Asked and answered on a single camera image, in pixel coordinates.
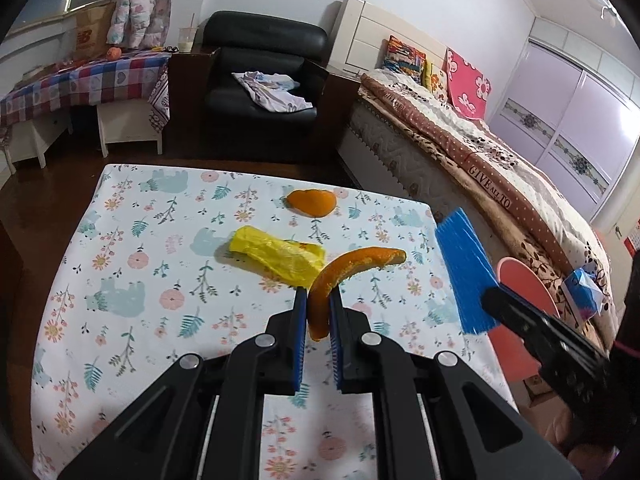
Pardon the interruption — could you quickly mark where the white wooden headboard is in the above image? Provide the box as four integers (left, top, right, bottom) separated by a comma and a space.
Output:
329, 0, 447, 75

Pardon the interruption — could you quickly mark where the pink floral pillow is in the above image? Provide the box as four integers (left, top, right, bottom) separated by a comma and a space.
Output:
446, 48, 491, 120

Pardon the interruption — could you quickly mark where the blue foam fruit net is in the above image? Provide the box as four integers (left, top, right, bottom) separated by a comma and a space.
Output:
435, 208, 499, 335

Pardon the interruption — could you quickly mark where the curved orange peel strip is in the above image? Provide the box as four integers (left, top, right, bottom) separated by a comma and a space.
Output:
306, 246, 408, 344

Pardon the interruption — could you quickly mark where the lilac wardrobe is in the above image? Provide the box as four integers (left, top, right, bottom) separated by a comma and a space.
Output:
490, 18, 639, 220

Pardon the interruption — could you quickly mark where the plastic cup with straw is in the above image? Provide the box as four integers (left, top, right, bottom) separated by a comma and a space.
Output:
178, 14, 198, 53

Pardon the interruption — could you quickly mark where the small orange fruit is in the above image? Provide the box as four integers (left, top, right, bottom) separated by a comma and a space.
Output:
106, 47, 122, 61

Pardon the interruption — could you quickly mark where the blue tissue pack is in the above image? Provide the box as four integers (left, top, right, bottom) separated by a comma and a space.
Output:
561, 268, 605, 327

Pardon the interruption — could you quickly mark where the bed with brown blanket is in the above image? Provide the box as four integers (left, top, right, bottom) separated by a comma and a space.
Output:
339, 69, 622, 351

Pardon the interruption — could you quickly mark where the yellow floral pillow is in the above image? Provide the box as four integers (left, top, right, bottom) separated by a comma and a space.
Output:
422, 61, 448, 103

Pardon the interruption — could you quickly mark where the black leather armchair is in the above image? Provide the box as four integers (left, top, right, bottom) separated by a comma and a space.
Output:
163, 11, 359, 165

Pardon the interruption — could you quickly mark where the floral tablecloth on table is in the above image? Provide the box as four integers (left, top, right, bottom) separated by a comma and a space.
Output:
30, 165, 509, 479

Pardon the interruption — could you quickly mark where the hanging floral puffer jacket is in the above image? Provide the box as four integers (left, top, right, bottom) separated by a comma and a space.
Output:
106, 0, 171, 50

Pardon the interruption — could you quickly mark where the brown paper bag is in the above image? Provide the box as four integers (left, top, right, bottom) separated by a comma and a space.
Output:
73, 1, 115, 60

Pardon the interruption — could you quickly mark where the floral white quilt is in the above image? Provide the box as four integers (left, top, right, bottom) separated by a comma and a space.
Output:
361, 68, 620, 344

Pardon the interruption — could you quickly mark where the colourful patterned pillow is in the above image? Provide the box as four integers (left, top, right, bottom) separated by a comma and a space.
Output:
383, 35, 427, 84

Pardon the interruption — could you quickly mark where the white cloth on armchair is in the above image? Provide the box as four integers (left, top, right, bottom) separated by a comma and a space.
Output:
232, 70, 314, 114

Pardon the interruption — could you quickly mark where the red door poster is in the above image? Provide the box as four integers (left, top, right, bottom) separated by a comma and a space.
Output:
624, 221, 640, 257

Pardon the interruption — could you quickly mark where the yellow plastic bag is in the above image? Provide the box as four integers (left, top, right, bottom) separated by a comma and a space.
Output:
229, 226, 326, 288

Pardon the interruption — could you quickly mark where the pink plastic trash bucket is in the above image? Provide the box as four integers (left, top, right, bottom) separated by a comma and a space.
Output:
482, 257, 559, 382

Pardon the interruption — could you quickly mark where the orange peel half dome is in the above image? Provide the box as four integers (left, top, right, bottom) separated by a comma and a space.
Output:
286, 188, 337, 218

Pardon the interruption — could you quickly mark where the plaid cloth side table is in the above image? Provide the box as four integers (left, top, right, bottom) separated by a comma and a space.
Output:
1, 51, 170, 171

